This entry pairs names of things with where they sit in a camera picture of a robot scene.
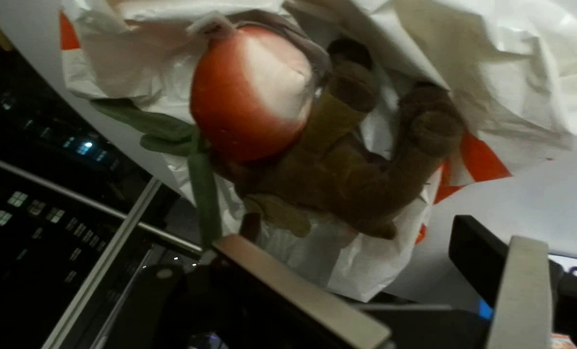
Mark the round white table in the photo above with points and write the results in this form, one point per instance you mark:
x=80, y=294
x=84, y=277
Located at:
x=546, y=207

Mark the brown plush moose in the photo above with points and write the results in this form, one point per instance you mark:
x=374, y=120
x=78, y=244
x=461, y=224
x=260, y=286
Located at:
x=332, y=172

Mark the white orange plastic bag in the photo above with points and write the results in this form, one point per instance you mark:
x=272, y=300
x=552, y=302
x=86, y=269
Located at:
x=494, y=71

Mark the red plush radish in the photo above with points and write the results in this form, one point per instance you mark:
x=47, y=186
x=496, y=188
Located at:
x=250, y=94

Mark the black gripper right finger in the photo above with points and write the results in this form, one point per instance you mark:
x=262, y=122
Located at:
x=514, y=279

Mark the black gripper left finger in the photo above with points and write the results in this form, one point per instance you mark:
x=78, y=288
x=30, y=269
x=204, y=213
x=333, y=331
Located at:
x=293, y=312

